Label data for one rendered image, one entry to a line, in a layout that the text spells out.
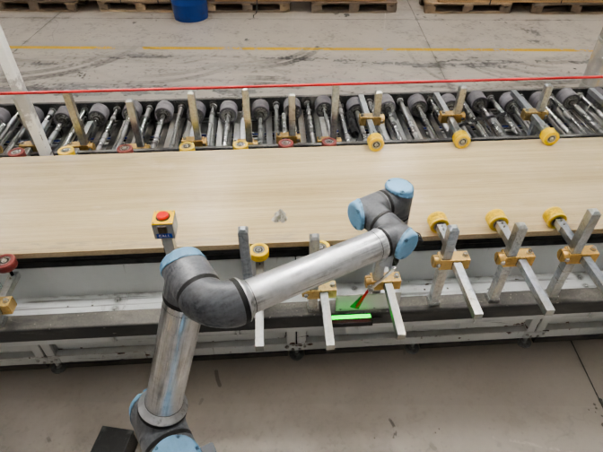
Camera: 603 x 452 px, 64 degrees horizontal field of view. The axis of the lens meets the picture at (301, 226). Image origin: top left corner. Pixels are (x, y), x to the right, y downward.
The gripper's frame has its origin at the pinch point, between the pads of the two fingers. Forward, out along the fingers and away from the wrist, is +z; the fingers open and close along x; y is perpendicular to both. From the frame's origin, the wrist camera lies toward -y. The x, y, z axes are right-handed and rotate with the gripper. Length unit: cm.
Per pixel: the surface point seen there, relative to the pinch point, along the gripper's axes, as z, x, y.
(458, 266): 5.0, -3.0, -26.1
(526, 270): 5, 0, -51
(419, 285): 39, -24, -22
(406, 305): 31.1, -6.7, -11.2
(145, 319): 31, -6, 95
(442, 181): 11, -64, -39
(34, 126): -4, -102, 159
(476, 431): 101, 16, -50
